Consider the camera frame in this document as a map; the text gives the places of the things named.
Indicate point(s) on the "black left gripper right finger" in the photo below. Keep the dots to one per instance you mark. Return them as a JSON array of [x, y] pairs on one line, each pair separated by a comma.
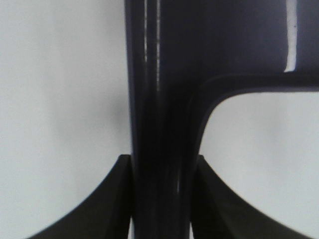
[[217, 212]]

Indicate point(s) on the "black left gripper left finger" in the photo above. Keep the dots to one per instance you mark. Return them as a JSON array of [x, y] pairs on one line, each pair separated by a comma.
[[105, 214]]

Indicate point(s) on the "grey plastic dustpan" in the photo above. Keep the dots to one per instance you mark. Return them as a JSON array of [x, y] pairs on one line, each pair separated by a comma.
[[184, 58]]

